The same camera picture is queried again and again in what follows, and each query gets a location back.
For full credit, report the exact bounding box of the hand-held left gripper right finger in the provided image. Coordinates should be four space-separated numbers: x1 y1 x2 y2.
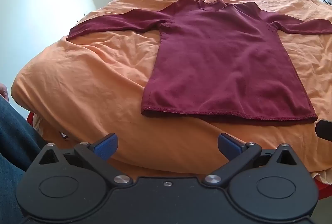
203 133 297 187

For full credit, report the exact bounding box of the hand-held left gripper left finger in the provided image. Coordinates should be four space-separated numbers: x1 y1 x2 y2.
38 133 133 187

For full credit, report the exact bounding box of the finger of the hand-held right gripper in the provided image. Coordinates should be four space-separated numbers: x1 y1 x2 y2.
315 119 332 141

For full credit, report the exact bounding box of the maroon long-sleeved shirt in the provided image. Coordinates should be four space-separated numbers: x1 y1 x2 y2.
66 0 332 126

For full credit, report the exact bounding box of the red bed sheet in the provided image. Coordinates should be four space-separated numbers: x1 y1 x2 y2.
26 0 332 200

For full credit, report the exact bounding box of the orange blanket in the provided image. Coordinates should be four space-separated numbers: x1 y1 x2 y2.
10 0 332 175

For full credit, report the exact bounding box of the person's blue jeans leg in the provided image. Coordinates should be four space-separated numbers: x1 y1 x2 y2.
0 95 50 224

